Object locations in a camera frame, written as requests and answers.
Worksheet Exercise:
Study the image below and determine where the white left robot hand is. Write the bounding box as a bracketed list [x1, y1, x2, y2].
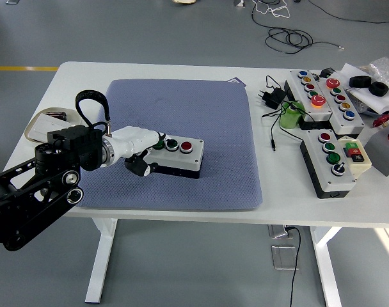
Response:
[110, 126, 166, 177]

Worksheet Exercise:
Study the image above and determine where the four-button control box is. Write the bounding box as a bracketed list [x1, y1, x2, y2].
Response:
[143, 136, 204, 179]
[299, 129, 358, 199]

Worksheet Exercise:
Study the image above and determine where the five-button box, mushroom at end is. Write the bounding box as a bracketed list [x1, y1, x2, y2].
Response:
[283, 70, 335, 130]

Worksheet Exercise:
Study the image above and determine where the five-button box, mushroom at head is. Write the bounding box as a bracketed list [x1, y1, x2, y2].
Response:
[315, 76, 365, 135]

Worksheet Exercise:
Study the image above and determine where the cream oval tray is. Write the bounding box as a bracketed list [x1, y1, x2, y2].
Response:
[24, 107, 86, 145]

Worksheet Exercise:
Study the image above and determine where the blue-grey textured mat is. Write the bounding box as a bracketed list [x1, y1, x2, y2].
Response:
[73, 79, 264, 212]

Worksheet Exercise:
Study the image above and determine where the white table leg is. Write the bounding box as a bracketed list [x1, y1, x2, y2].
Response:
[309, 226, 342, 307]
[84, 219, 118, 304]

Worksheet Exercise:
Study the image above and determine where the green plastic cylinder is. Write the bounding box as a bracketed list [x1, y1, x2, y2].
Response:
[279, 100, 306, 130]

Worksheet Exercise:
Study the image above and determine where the clear floor socket cover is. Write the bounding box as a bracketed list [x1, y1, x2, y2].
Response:
[271, 244, 300, 271]

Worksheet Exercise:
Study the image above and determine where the white paper sheet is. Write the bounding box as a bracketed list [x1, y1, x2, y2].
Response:
[340, 63, 389, 114]

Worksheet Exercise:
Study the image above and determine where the grey block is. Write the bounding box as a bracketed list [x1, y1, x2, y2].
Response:
[363, 123, 389, 177]

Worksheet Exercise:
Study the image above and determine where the clear bubble wrap bag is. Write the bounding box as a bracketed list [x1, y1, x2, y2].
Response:
[360, 56, 389, 93]

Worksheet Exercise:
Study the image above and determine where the white wall switch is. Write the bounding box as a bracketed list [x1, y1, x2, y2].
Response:
[31, 114, 72, 141]

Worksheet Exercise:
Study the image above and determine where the black power adapter with cord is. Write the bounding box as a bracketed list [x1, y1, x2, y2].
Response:
[257, 75, 307, 152]

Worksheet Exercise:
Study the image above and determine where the coiled black floor cable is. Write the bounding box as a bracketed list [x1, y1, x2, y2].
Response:
[265, 27, 345, 55]

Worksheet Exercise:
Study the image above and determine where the white floor cable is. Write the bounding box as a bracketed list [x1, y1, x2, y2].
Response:
[251, 0, 292, 19]

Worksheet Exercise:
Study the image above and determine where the black cable under table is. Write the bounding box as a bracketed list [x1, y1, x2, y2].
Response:
[285, 226, 301, 307]

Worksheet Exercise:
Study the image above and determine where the black foam ring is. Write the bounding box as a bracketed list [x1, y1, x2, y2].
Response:
[349, 75, 372, 88]
[369, 81, 389, 97]

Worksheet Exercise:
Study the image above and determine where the cream three-button switch box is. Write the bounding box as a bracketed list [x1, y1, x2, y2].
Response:
[338, 136, 373, 176]

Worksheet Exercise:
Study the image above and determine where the long black floor cable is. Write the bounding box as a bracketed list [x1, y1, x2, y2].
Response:
[309, 0, 389, 24]

